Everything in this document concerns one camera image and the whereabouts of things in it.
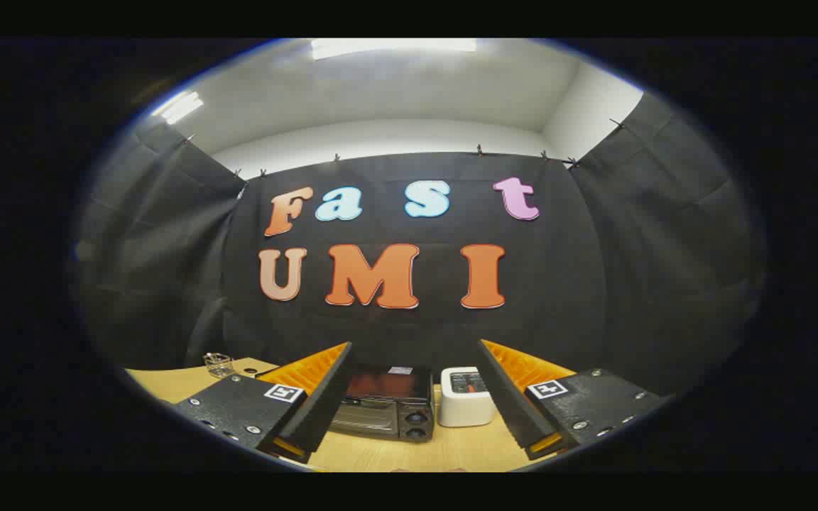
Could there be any black toaster oven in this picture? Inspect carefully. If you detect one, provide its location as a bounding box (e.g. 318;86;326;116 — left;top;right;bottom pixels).
329;365;435;443

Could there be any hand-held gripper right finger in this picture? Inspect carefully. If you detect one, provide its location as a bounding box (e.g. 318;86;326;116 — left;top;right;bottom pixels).
478;339;669;461

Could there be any ceiling light panel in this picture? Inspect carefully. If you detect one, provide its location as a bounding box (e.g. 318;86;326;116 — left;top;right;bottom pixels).
311;38;478;60
151;90;205;126

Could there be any white slot toaster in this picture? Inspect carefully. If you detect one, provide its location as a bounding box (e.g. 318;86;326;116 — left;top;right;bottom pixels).
440;367;496;428

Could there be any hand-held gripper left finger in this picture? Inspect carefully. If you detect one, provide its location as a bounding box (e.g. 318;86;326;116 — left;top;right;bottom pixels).
171;341;353;466

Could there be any wire mesh holder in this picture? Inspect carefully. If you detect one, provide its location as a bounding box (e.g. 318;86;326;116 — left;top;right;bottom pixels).
203;352;236;379

